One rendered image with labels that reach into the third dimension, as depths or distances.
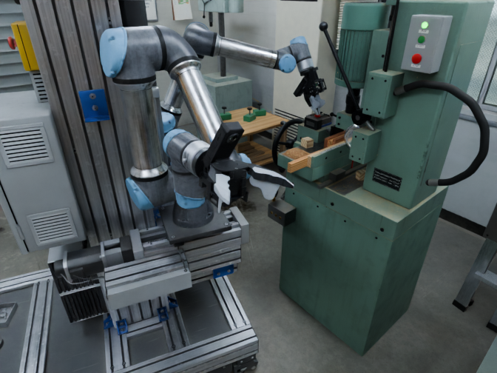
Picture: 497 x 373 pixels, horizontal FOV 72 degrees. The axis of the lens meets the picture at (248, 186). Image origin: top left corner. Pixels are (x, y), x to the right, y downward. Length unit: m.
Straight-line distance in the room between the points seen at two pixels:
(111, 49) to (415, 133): 1.02
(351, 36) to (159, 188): 0.93
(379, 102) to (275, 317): 1.25
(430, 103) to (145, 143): 0.94
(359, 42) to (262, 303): 1.42
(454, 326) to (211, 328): 1.29
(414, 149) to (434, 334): 1.10
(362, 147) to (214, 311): 1.01
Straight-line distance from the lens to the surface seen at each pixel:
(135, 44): 0.98
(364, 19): 1.48
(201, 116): 0.95
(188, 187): 0.85
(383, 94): 1.31
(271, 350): 1.89
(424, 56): 1.26
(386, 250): 1.48
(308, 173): 1.48
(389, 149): 1.44
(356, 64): 1.50
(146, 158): 1.07
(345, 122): 1.61
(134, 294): 1.21
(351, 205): 1.48
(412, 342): 2.08
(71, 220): 1.33
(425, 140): 1.36
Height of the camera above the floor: 1.55
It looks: 30 degrees down
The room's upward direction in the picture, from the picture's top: straight up
